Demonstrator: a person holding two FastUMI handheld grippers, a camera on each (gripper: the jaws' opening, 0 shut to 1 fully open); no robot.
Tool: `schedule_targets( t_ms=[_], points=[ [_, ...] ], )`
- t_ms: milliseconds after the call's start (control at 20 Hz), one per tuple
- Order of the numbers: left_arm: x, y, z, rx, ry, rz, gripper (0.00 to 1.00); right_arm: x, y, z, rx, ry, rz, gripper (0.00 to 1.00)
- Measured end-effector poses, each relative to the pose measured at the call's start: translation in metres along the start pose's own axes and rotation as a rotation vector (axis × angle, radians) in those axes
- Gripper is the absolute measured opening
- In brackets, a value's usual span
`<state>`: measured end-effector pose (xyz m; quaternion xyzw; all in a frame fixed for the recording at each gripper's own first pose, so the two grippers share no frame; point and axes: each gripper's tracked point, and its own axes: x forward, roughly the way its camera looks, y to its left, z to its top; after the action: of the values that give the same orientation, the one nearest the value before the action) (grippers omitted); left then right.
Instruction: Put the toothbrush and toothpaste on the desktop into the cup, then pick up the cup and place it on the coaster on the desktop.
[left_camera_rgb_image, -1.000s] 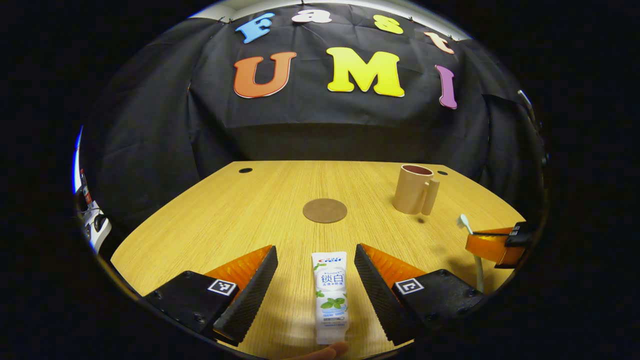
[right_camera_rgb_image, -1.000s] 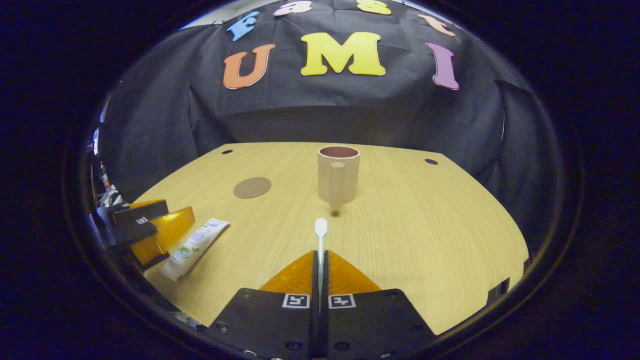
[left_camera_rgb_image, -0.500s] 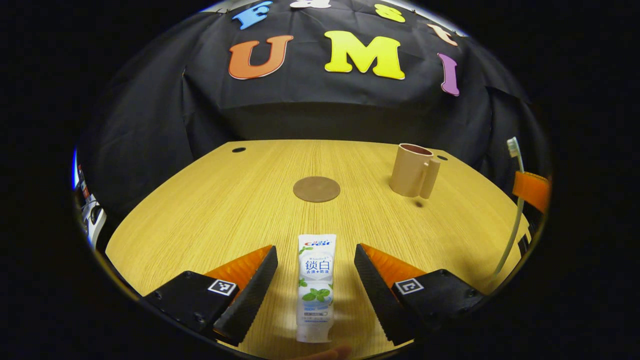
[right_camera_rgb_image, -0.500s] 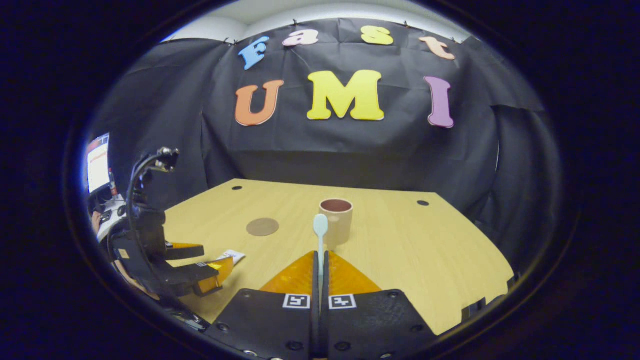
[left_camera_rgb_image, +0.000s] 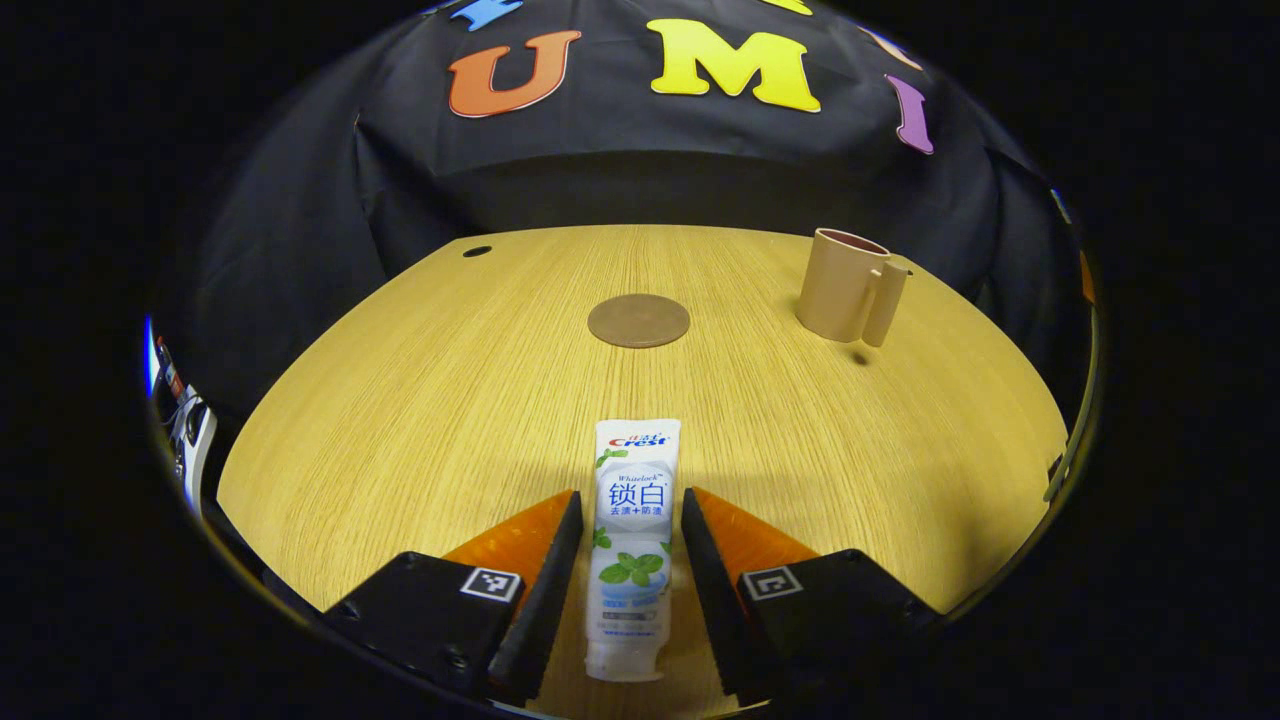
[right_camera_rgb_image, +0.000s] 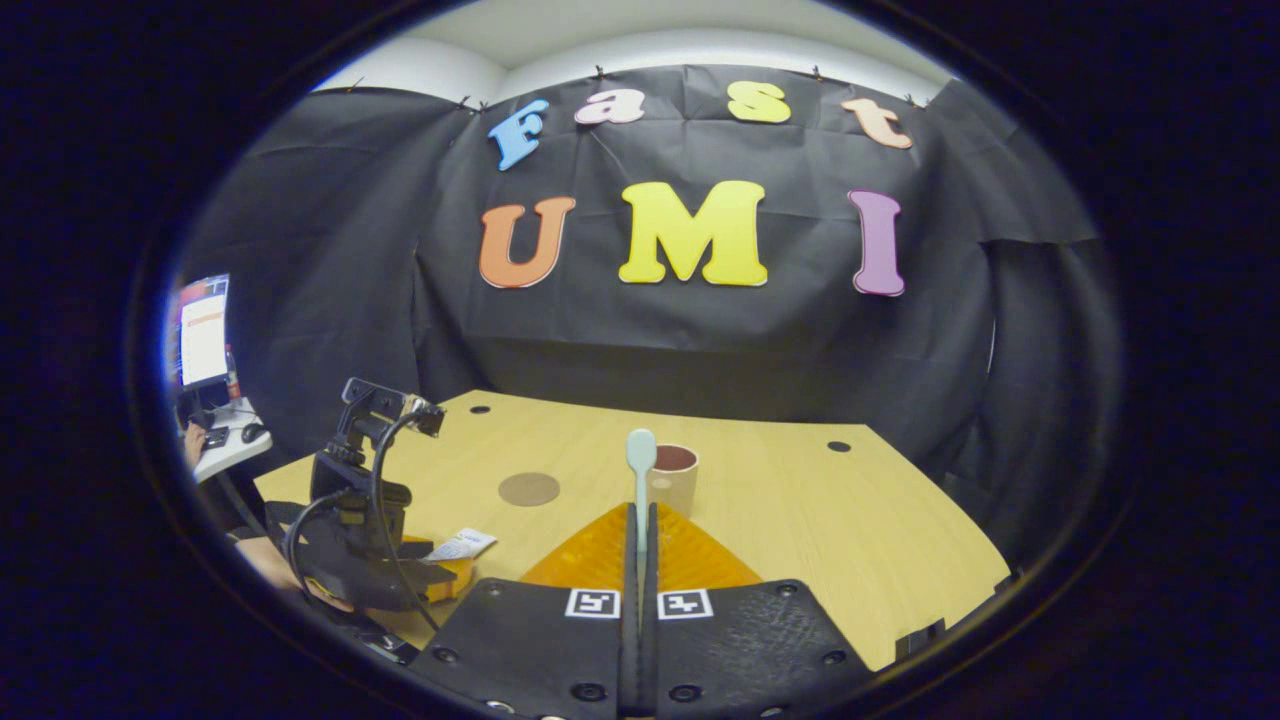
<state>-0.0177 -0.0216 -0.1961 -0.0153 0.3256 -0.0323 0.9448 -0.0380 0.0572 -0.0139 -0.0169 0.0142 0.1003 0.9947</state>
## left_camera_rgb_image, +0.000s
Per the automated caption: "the white and black device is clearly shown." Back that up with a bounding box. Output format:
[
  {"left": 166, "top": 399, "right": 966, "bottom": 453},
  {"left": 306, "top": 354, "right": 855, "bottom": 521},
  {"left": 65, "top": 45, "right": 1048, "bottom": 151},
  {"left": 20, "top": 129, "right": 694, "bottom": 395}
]
[{"left": 170, "top": 398, "right": 218, "bottom": 517}]

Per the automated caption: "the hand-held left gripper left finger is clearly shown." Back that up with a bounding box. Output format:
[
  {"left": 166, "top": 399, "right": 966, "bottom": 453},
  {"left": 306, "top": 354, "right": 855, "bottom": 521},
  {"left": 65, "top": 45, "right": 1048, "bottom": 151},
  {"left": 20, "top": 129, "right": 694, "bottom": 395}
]
[{"left": 323, "top": 488, "right": 585, "bottom": 707}]

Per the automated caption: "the white toothpaste tube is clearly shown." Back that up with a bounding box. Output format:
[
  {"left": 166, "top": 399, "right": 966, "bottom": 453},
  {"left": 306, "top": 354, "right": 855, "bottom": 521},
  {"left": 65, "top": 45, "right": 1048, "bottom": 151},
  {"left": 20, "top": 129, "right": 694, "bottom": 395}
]
[{"left": 585, "top": 418, "right": 682, "bottom": 683}]

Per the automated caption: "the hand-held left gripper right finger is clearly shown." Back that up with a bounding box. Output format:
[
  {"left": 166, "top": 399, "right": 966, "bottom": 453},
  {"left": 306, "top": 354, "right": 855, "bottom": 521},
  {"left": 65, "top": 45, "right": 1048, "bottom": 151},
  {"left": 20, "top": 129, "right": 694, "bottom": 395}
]
[{"left": 680, "top": 487, "right": 943, "bottom": 707}]

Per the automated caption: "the light wooden desktop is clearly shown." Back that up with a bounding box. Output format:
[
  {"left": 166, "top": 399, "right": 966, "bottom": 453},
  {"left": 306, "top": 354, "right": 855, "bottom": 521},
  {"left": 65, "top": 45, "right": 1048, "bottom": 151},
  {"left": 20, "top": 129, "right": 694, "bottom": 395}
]
[{"left": 217, "top": 223, "right": 1069, "bottom": 720}]

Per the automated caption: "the round brown coaster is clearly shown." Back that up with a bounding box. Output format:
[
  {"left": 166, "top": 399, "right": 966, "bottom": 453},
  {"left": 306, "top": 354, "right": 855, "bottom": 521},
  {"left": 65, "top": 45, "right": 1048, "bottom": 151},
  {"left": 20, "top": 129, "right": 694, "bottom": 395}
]
[{"left": 587, "top": 293, "right": 691, "bottom": 349}]

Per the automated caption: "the beige cup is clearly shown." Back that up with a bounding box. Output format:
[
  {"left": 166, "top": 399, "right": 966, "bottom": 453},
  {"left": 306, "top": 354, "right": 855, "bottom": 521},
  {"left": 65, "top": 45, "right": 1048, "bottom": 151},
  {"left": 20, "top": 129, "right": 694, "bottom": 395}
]
[{"left": 796, "top": 228, "right": 913, "bottom": 348}]

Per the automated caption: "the black backdrop cloth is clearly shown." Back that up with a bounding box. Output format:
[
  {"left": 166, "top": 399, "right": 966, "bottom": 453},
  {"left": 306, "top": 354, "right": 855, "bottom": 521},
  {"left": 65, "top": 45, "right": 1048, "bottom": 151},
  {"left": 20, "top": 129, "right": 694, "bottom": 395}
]
[{"left": 160, "top": 0, "right": 1096, "bottom": 431}]

